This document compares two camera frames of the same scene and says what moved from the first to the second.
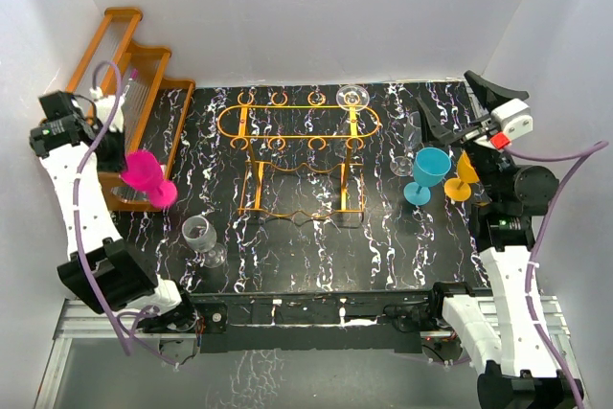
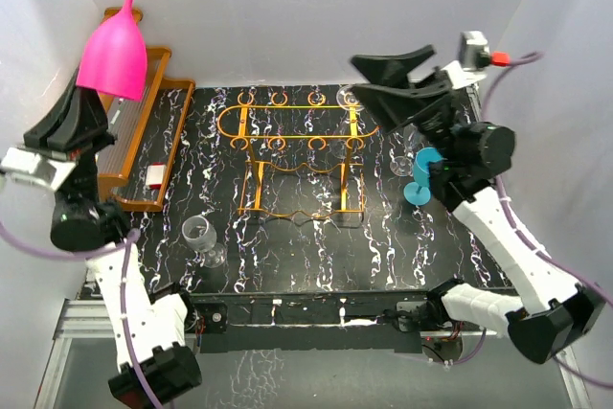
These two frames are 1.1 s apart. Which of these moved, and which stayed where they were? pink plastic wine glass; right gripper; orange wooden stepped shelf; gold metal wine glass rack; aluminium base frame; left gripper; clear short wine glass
Moved: right gripper; pink plastic wine glass; left gripper
Stayed: orange wooden stepped shelf; gold metal wine glass rack; clear short wine glass; aluminium base frame
